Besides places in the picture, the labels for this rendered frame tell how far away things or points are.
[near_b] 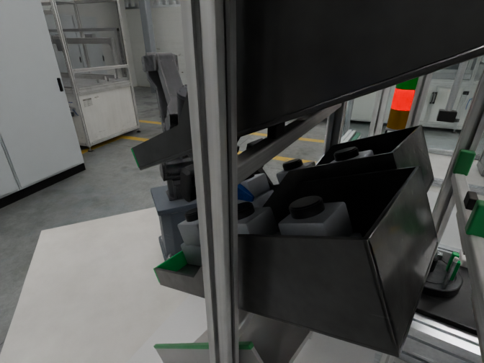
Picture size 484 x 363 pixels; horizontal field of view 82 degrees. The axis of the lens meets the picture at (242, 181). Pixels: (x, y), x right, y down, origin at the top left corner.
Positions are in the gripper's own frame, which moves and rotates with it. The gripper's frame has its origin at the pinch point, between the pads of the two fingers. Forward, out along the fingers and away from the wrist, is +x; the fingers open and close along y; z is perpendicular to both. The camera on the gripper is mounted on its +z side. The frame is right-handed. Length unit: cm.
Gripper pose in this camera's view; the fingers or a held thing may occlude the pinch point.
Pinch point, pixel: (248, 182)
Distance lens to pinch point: 46.7
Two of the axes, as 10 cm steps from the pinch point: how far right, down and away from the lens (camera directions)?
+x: 6.9, 5.2, -5.0
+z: 1.4, -7.8, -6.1
